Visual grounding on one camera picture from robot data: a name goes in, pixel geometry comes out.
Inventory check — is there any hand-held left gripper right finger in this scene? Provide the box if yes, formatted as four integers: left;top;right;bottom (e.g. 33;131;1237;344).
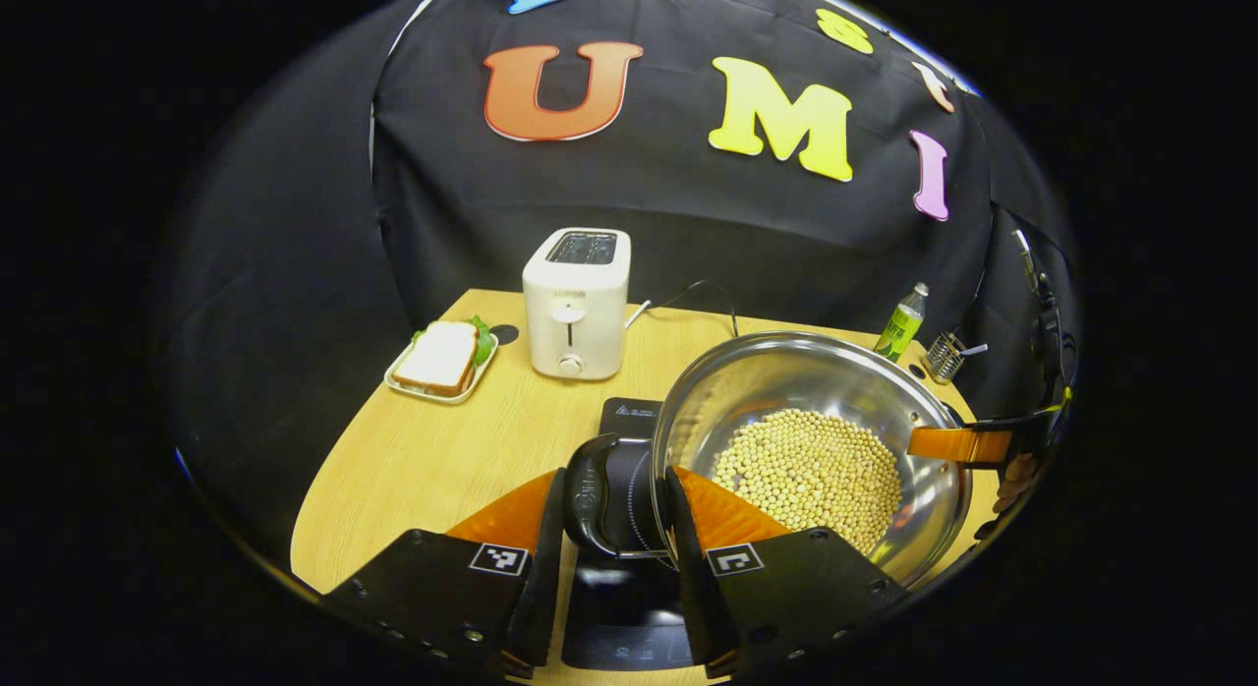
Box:
663;465;915;680

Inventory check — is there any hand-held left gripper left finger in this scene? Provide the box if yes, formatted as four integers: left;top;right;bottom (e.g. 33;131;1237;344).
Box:
319;467;569;680

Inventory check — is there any black induction cooktop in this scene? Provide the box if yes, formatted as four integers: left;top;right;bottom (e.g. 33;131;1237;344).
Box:
560;397;695;672

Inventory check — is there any pile of yellow soybeans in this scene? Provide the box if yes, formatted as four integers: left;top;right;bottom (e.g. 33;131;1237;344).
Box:
710;408;903;555

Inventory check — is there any stainless steel pot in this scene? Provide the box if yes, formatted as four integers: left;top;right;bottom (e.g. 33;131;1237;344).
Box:
562;330;975;590

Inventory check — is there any green drink bottle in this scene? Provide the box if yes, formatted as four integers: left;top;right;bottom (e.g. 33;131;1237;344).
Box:
873;282;930;364

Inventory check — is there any white rectangular plate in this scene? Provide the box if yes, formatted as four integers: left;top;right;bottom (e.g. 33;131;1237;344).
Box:
383;317;500;406

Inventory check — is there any sandwich with lettuce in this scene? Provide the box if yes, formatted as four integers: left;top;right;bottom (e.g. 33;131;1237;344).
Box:
393;315;495;399

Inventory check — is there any white toaster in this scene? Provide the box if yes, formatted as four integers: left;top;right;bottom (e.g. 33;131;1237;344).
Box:
522;227;632;382

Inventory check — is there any black backdrop cloth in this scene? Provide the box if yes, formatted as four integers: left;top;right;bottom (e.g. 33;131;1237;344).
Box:
162;0;1082;569

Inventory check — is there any metal wire cutlery holder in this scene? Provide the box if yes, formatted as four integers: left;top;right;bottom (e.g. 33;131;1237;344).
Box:
922;332;969;385

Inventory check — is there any black power cable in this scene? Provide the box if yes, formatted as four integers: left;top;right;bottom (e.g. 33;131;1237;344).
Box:
649;278;741;339

